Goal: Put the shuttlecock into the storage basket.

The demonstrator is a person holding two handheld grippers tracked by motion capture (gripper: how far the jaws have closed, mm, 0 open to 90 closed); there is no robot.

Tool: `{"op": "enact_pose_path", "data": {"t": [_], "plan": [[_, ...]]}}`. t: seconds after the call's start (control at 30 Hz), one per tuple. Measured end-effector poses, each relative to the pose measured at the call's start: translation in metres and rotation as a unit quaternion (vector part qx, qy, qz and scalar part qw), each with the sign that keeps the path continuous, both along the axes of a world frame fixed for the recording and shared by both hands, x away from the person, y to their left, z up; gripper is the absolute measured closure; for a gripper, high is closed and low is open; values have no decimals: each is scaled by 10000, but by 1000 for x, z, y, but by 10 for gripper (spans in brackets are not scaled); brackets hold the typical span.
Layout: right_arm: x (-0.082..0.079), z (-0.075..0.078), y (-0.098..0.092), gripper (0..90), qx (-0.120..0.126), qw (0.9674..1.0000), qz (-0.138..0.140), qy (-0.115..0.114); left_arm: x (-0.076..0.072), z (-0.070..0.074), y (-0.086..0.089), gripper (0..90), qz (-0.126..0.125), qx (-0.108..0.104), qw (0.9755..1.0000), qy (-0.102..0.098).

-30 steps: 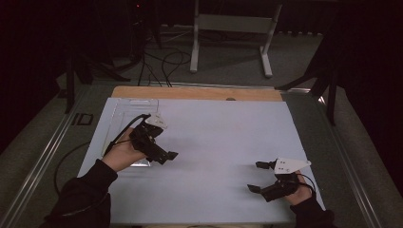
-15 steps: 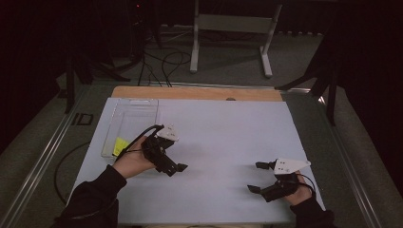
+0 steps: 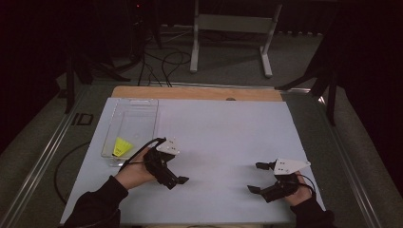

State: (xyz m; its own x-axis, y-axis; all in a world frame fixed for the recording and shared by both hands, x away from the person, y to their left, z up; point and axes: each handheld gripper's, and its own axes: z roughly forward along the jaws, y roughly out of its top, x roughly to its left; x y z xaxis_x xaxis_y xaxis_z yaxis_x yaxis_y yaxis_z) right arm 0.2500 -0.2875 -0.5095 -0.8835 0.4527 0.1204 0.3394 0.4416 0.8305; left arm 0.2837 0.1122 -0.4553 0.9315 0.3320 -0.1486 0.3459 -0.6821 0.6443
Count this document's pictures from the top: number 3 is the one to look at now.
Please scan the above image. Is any grey metal stand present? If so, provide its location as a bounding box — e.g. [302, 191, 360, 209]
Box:
[189, 0, 283, 79]

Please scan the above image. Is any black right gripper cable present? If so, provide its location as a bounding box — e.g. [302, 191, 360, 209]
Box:
[296, 172, 317, 200]

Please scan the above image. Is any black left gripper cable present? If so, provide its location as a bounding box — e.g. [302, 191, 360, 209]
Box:
[122, 137, 167, 173]

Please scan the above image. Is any person's right hand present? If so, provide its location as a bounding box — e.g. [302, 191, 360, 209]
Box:
[284, 173, 314, 207]

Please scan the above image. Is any white table mat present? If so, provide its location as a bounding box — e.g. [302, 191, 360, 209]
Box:
[60, 97, 326, 225]

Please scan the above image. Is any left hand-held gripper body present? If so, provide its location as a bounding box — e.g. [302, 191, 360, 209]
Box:
[144, 136, 182, 185]

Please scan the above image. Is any black tripod stand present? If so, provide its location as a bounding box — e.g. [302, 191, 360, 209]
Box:
[63, 47, 132, 115]
[275, 53, 339, 127]

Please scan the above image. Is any black floor cable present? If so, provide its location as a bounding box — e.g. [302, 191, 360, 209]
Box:
[161, 49, 193, 88]
[137, 51, 163, 87]
[53, 141, 91, 205]

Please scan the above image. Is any yellow shuttlecock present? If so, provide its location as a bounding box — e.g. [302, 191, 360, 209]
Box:
[111, 136, 134, 158]

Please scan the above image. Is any clear plastic box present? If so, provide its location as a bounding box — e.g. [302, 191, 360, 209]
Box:
[100, 98, 160, 168]

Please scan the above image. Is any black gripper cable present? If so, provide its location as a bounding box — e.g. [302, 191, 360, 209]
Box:
[122, 137, 167, 173]
[296, 172, 317, 200]

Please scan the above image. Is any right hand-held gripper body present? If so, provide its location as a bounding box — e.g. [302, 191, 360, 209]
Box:
[268, 158, 312, 197]

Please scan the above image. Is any person's left hand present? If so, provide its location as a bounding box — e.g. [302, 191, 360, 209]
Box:
[114, 147, 159, 191]

